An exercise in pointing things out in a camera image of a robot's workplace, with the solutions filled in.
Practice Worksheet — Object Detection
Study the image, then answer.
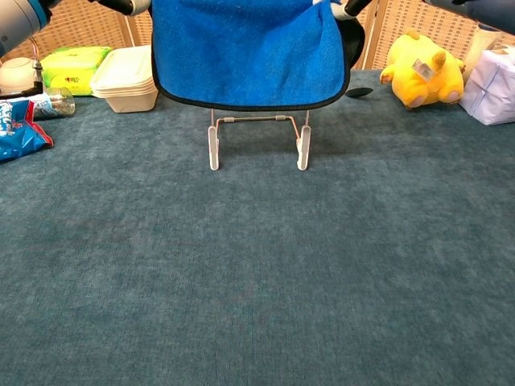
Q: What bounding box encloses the dark blue table carpet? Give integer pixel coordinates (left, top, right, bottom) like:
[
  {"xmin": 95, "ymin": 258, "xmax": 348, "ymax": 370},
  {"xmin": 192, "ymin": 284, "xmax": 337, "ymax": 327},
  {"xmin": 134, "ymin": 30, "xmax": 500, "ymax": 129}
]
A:
[{"xmin": 0, "ymin": 68, "xmax": 515, "ymax": 386}]

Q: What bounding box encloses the baby bottle with blue cap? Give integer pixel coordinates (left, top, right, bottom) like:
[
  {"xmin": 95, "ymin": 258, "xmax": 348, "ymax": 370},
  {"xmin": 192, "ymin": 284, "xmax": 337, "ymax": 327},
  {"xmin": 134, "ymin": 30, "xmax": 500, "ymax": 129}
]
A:
[{"xmin": 465, "ymin": 28, "xmax": 506, "ymax": 72}]

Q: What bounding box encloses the small wire rack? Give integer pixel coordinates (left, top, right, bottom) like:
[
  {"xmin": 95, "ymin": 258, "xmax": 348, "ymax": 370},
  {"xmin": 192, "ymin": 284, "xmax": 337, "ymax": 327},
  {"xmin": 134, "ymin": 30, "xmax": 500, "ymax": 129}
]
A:
[{"xmin": 207, "ymin": 108, "xmax": 313, "ymax": 172}]

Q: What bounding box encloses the yellow plush toy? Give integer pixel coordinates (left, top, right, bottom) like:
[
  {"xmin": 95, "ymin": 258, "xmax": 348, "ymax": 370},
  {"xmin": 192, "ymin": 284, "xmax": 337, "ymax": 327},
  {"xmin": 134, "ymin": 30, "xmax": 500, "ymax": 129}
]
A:
[{"xmin": 379, "ymin": 27, "xmax": 467, "ymax": 111}]

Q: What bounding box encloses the clear plastic bottle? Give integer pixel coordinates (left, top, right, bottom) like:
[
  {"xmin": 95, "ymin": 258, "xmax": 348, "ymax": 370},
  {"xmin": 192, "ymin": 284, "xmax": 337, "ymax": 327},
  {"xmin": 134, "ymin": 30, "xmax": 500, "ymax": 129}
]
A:
[{"xmin": 31, "ymin": 87, "xmax": 76, "ymax": 120}]

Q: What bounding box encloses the green tissue pack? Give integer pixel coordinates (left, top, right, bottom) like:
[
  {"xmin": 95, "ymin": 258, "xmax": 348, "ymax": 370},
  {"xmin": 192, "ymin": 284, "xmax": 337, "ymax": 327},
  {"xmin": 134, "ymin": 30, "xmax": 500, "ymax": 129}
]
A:
[{"xmin": 39, "ymin": 45, "xmax": 113, "ymax": 97}]

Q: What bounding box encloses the wicker folding screen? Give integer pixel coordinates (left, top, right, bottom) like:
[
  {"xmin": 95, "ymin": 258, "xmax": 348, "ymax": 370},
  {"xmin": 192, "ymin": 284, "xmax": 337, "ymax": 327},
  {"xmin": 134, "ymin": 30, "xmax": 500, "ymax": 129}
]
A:
[{"xmin": 0, "ymin": 0, "xmax": 515, "ymax": 73}]

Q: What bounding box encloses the blue snack bag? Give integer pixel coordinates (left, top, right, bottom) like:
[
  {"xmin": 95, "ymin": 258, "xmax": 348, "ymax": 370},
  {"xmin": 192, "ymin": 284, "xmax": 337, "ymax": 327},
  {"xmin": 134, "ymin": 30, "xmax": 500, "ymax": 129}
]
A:
[{"xmin": 0, "ymin": 99, "xmax": 55, "ymax": 163}]

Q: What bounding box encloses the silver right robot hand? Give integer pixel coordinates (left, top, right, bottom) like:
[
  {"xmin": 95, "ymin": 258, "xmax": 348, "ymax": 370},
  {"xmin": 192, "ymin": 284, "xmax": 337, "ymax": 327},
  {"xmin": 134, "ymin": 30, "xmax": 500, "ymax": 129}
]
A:
[{"xmin": 329, "ymin": 0, "xmax": 371, "ymax": 69}]

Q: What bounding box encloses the beige lidded lunch box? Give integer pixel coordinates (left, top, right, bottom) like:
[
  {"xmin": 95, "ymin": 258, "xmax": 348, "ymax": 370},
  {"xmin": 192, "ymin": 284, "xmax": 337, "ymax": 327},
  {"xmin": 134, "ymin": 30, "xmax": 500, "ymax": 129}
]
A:
[{"xmin": 89, "ymin": 43, "xmax": 160, "ymax": 114}]

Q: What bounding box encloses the blue microfiber cloth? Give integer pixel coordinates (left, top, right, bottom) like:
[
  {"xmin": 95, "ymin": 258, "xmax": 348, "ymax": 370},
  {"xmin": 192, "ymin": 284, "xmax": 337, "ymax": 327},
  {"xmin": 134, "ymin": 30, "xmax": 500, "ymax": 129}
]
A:
[{"xmin": 150, "ymin": 0, "xmax": 350, "ymax": 113}]

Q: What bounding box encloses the white blue wet wipes pack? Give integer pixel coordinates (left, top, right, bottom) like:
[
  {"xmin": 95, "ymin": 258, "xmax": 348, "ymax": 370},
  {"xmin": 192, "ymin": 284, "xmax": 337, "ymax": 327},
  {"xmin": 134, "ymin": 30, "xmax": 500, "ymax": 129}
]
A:
[{"xmin": 458, "ymin": 47, "xmax": 515, "ymax": 126}]

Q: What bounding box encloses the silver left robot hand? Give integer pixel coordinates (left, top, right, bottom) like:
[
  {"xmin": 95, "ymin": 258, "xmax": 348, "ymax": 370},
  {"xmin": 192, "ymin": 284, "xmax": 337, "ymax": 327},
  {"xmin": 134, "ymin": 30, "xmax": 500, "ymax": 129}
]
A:
[{"xmin": 98, "ymin": 0, "xmax": 153, "ymax": 17}]

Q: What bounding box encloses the white round bowl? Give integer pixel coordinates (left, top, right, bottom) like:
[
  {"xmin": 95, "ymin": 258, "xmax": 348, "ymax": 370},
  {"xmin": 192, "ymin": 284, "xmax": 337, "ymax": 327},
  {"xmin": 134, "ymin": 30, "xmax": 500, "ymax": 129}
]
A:
[{"xmin": 0, "ymin": 57, "xmax": 39, "ymax": 96}]

